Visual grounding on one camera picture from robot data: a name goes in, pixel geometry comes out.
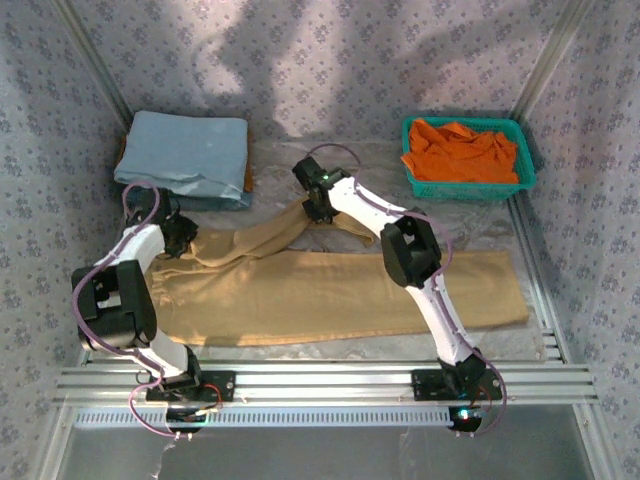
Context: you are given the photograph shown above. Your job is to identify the right black controller board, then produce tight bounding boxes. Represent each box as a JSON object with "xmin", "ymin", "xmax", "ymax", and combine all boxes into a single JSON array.
[{"xmin": 448, "ymin": 405, "xmax": 485, "ymax": 435}]

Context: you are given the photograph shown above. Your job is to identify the slotted grey cable duct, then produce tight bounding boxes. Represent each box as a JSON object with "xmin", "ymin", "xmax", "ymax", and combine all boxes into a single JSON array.
[{"xmin": 74, "ymin": 405, "xmax": 454, "ymax": 429}]

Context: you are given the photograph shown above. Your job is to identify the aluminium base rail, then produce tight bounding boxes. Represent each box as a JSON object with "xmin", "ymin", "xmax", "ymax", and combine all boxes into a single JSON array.
[{"xmin": 54, "ymin": 362, "xmax": 599, "ymax": 406}]

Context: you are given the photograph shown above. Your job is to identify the tan trousers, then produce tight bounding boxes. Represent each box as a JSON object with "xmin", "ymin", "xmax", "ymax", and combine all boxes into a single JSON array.
[{"xmin": 144, "ymin": 197, "xmax": 530, "ymax": 349}]

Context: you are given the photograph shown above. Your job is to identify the teal plastic basket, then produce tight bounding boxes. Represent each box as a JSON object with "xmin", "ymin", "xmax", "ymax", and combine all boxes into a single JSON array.
[{"xmin": 401, "ymin": 116, "xmax": 538, "ymax": 202}]

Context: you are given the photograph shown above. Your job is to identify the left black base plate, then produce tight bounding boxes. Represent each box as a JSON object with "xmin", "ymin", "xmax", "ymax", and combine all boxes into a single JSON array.
[{"xmin": 145, "ymin": 370, "xmax": 236, "ymax": 402}]

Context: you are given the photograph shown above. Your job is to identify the light blue folded trousers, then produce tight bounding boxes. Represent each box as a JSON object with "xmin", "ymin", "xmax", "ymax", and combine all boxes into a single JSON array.
[{"xmin": 113, "ymin": 110, "xmax": 251, "ymax": 201}]

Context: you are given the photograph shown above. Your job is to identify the aluminium corner post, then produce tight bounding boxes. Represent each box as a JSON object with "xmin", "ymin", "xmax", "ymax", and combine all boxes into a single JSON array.
[
  {"xmin": 513, "ymin": 0, "xmax": 599, "ymax": 121},
  {"xmin": 49, "ymin": 0, "xmax": 135, "ymax": 124}
]

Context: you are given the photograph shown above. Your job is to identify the left black controller board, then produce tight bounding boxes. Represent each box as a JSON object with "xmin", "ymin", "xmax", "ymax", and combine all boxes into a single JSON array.
[{"xmin": 166, "ymin": 405, "xmax": 209, "ymax": 435}]

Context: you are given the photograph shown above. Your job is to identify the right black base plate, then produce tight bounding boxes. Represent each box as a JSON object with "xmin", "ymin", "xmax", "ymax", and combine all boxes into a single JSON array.
[{"xmin": 411, "ymin": 369, "xmax": 503, "ymax": 401}]

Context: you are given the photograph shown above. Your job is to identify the orange crumpled trousers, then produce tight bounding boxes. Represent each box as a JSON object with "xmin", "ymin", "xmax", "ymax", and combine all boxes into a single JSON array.
[{"xmin": 401, "ymin": 118, "xmax": 521, "ymax": 185}]

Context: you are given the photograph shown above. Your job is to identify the black controller board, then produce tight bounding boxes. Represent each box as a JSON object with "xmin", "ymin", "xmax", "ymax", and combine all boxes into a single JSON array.
[
  {"xmin": 166, "ymin": 405, "xmax": 209, "ymax": 435},
  {"xmin": 448, "ymin": 405, "xmax": 485, "ymax": 435}
]

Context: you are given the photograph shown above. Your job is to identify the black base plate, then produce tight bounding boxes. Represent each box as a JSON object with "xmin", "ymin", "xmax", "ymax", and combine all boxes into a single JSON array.
[
  {"xmin": 145, "ymin": 370, "xmax": 236, "ymax": 402},
  {"xmin": 411, "ymin": 369, "xmax": 503, "ymax": 401}
]

